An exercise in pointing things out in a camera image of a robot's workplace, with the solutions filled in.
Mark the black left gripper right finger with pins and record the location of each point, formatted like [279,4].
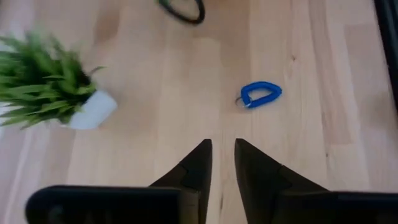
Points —
[258,180]

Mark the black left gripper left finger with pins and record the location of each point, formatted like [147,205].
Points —
[199,168]

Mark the small green potted plant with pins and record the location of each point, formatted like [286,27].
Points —
[37,84]

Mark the black aluminium table frame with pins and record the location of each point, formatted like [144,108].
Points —
[390,37]

